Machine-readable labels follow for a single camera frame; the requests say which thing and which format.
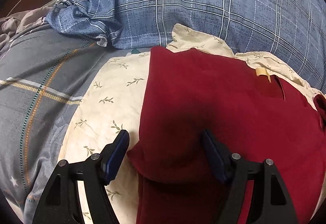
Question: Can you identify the blue plaid pillow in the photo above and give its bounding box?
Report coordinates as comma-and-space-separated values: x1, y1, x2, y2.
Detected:
46, 0, 325, 91

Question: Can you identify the cream leaf-print pillow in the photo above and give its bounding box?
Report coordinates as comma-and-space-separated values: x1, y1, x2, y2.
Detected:
60, 24, 325, 223

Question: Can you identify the grey plaid bedsheet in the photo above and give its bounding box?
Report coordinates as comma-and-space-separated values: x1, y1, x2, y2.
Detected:
0, 21, 133, 224

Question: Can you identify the grey crumpled cloth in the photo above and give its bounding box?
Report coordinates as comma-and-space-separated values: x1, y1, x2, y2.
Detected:
1, 6, 51, 49

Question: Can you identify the dark red sweater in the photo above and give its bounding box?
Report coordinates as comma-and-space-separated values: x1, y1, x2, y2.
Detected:
128, 47, 325, 223

